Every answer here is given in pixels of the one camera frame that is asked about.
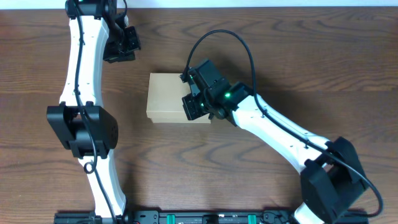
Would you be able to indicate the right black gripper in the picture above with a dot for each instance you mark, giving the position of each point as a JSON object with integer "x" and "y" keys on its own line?
{"x": 189, "y": 112}

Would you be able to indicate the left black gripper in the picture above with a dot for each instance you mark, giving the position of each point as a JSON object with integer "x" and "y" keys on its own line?
{"x": 129, "y": 48}

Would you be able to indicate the brown cardboard box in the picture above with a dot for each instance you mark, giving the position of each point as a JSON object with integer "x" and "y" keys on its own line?
{"x": 164, "y": 100}

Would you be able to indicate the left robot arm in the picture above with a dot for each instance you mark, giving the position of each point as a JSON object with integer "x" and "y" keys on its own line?
{"x": 99, "y": 33}

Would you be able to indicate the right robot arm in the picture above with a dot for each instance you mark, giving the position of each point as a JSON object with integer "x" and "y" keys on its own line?
{"x": 331, "y": 175}

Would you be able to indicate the black mounting rail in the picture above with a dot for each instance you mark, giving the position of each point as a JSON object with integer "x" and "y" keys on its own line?
{"x": 155, "y": 217}

